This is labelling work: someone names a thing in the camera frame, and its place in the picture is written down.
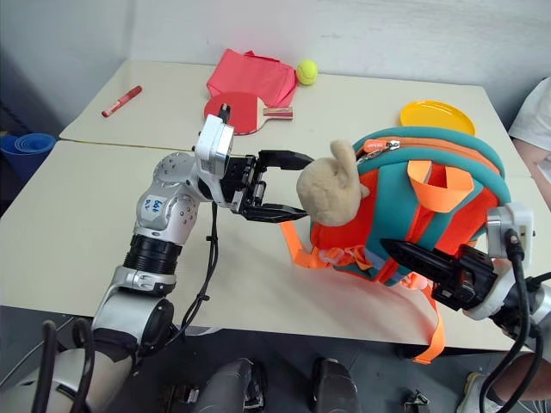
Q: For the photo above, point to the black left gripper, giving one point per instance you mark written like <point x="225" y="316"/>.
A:
<point x="241" y="185"/>

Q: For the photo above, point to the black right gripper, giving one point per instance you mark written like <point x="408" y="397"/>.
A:
<point x="467" y="279"/>

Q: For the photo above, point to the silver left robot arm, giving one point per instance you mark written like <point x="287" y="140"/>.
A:
<point x="150" y="211"/>

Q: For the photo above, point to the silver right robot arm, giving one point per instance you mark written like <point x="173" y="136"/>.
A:
<point x="540" y="310"/>

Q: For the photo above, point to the person's bare forearm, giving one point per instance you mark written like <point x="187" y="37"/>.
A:
<point x="534" y="163"/>

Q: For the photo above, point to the orange and teal backpack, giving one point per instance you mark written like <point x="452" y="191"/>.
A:
<point x="400" y="206"/>

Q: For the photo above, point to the beige plush toy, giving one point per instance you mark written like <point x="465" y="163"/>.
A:
<point x="327" y="193"/>

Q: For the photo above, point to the red table tennis paddle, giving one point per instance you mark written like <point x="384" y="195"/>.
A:
<point x="241" y="112"/>

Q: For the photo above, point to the red fabric bag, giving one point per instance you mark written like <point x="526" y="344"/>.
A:
<point x="249" y="75"/>

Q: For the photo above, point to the yellow tennis ball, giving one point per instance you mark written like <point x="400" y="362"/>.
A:
<point x="307" y="72"/>

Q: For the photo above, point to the small black floor clip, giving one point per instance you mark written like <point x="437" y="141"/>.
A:
<point x="416" y="399"/>

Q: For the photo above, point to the white shoe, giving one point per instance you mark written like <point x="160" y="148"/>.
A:
<point x="469" y="393"/>

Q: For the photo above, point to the person's bare leg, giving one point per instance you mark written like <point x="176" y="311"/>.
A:
<point x="516" y="378"/>

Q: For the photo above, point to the yellow plastic frisbee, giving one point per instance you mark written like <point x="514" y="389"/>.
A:
<point x="437" y="117"/>

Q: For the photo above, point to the red marker pen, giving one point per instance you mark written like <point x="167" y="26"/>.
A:
<point x="121" y="101"/>

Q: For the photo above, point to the person in white shirt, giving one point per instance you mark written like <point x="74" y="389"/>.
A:
<point x="534" y="112"/>

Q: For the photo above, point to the blue rolled mat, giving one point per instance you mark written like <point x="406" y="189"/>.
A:
<point x="26" y="150"/>

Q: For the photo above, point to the silver robot torso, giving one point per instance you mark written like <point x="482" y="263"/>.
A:
<point x="64" y="383"/>

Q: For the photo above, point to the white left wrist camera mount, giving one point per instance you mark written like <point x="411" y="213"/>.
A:
<point x="214" y="142"/>

